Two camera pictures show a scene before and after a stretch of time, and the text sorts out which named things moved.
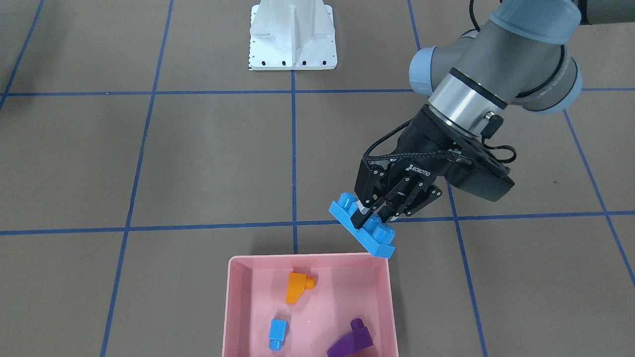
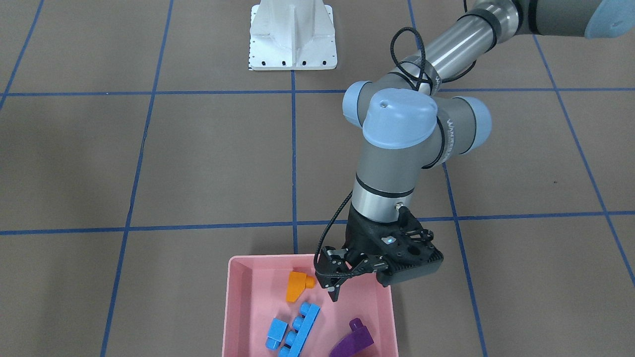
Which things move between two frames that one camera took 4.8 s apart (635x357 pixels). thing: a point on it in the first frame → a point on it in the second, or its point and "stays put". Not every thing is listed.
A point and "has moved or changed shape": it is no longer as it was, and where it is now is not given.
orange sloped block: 297,283 stays put
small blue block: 277,330 stays put
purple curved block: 353,341 stays put
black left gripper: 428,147 → 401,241
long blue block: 377,238 has moved or changed shape
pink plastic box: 302,305 stays put
